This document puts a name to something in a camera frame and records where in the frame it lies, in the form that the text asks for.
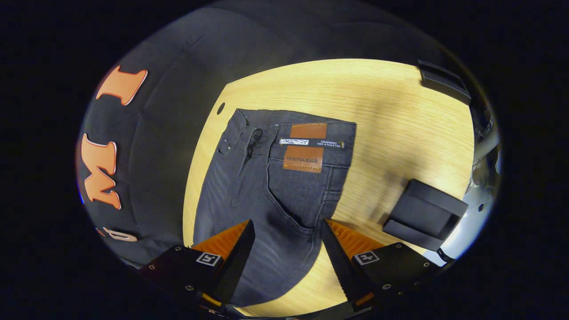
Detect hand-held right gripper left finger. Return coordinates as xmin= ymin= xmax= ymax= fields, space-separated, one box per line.
xmin=139 ymin=220 xmax=256 ymax=309

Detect dark grey jeans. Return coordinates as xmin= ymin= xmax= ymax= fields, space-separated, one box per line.
xmin=192 ymin=108 xmax=357 ymax=308

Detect black rectangular block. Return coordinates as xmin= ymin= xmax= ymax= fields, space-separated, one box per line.
xmin=382 ymin=179 xmax=469 ymax=252

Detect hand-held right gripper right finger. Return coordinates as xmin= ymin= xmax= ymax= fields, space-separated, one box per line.
xmin=320 ymin=218 xmax=446 ymax=312

